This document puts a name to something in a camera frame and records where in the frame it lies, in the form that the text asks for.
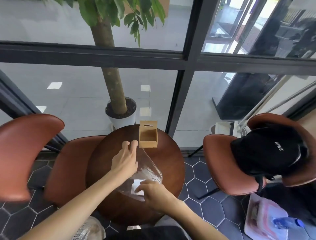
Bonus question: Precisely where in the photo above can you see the person's left hand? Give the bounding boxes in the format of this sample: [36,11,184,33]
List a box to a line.
[110,140,139,182]

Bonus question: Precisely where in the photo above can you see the person's right hand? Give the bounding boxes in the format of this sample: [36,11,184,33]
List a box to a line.
[134,180,178,213]

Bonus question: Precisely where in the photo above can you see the clear plastic bag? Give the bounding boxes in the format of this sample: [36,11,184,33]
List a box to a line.
[120,148,163,203]

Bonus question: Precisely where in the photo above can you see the person's right forearm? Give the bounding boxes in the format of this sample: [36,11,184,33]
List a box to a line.
[158,199,224,240]

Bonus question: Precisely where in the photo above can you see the person's left forearm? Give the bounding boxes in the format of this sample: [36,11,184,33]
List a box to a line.
[16,170,129,240]

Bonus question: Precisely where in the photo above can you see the white paper card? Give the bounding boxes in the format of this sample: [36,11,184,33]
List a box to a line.
[133,180,146,196]

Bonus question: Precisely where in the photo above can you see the small wooden box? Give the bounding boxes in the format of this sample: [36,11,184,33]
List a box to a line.
[139,120,158,148]

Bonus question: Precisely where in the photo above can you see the white plant pot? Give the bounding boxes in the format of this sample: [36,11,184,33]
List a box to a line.
[105,96,137,130]

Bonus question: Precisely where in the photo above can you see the green potted tree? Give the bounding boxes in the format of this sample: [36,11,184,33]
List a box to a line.
[43,0,166,116]

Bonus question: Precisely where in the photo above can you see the brown leather chair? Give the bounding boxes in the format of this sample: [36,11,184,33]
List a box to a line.
[203,113,316,196]
[0,114,107,206]

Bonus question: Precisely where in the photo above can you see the black sign board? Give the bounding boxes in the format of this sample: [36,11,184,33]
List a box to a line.
[211,72,287,120]

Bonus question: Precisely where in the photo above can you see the white plastic bag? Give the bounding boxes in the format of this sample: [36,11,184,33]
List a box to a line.
[244,192,312,240]

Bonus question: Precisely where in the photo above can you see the black backpack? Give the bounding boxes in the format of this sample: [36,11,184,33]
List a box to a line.
[231,122,309,194]

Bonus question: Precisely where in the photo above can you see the blue plastic bottle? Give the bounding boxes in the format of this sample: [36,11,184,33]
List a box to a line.
[271,217,304,233]

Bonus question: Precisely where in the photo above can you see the black window frame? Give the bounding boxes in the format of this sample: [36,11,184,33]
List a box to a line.
[0,0,316,159]

